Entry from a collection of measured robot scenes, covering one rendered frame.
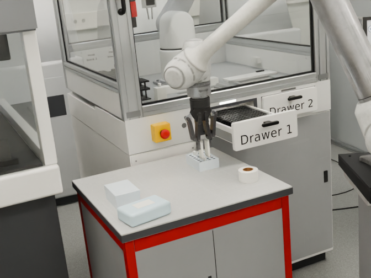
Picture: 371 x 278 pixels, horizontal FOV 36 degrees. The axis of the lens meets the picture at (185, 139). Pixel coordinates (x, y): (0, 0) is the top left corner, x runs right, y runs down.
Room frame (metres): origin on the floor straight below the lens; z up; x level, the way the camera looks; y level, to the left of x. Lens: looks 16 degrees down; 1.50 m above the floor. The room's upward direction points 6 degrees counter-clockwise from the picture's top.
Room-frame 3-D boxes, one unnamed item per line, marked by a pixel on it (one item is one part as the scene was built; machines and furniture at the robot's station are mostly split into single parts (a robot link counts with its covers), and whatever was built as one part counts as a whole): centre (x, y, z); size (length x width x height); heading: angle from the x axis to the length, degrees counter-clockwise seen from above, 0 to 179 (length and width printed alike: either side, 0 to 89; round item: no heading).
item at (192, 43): (2.07, -0.06, 1.18); 0.13 x 0.11 x 0.16; 159
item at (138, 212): (1.69, 0.15, 0.78); 0.15 x 0.10 x 0.04; 124
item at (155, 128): (2.26, 0.10, 0.88); 0.07 x 0.05 x 0.07; 114
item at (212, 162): (2.13, -0.06, 0.78); 0.12 x 0.08 x 0.04; 22
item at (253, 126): (2.15, -0.31, 0.87); 0.29 x 0.02 x 0.11; 114
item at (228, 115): (2.34, -0.23, 0.87); 0.22 x 0.18 x 0.06; 24
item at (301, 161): (2.87, -0.05, 0.40); 1.03 x 0.95 x 0.80; 114
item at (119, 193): (1.84, 0.23, 0.79); 0.13 x 0.09 x 0.05; 23
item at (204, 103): (2.09, -0.07, 1.00); 0.08 x 0.07 x 0.09; 112
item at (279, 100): (2.54, -0.49, 0.87); 0.29 x 0.02 x 0.11; 114
